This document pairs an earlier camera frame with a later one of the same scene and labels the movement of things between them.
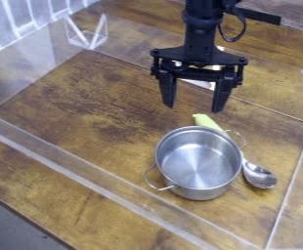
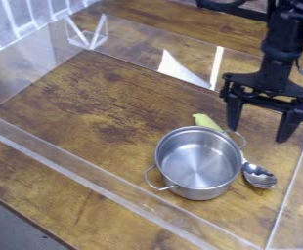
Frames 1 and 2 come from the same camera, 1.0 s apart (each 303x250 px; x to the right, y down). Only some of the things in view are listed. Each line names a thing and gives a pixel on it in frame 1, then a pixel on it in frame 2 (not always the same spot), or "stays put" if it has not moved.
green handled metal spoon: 257,174 stays put
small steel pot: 197,162 stays put
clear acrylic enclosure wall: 92,169 stays put
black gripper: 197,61 to 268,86
